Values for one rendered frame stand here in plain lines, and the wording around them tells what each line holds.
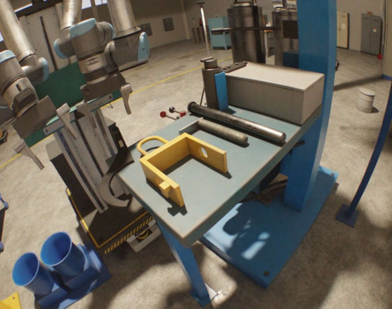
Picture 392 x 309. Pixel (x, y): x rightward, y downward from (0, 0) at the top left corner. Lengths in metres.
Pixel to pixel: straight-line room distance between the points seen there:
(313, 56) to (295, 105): 0.44
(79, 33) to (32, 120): 0.28
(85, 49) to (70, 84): 0.60
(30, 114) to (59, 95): 0.65
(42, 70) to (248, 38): 1.04
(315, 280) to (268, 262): 0.38
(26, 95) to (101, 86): 0.26
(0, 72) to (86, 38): 0.27
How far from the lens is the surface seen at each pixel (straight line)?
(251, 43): 1.29
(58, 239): 1.76
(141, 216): 1.50
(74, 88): 1.27
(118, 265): 1.75
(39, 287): 1.75
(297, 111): 0.72
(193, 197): 0.48
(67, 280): 1.75
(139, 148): 0.63
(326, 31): 1.06
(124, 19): 1.10
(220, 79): 0.79
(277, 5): 2.68
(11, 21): 0.93
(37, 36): 1.34
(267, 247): 1.47
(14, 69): 0.66
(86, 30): 0.68
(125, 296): 1.63
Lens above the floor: 1.41
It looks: 36 degrees down
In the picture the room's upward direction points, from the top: 11 degrees counter-clockwise
